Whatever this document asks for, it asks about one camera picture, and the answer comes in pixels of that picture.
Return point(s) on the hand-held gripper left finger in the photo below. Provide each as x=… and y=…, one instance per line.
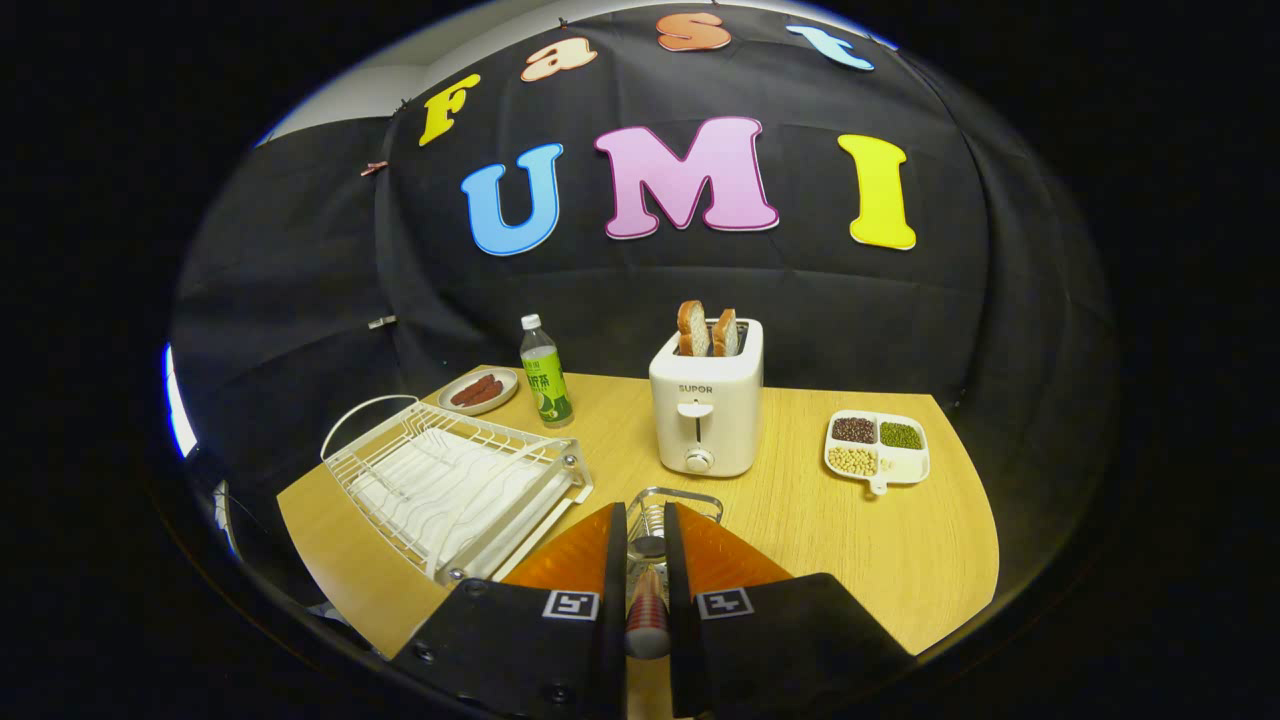
x=616, y=620

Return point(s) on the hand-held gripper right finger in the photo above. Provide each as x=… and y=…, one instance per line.
x=676, y=620

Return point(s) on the white divided dish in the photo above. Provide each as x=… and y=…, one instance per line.
x=905, y=467

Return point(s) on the white toaster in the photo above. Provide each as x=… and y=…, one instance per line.
x=705, y=430

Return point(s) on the white ribbed drain tray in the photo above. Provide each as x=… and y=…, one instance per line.
x=440, y=490

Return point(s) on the green label drink bottle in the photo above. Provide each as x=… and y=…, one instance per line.
x=548, y=395

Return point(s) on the pile of yellow beans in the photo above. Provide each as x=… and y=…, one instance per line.
x=852, y=460

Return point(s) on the pile of red beans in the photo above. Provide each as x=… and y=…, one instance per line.
x=854, y=430

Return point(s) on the red sausage piece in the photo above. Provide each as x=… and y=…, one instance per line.
x=472, y=389
x=484, y=394

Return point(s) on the small beige saucer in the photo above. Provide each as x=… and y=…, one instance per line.
x=506, y=378

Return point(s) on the pile of green beans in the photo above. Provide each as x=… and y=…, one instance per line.
x=901, y=435

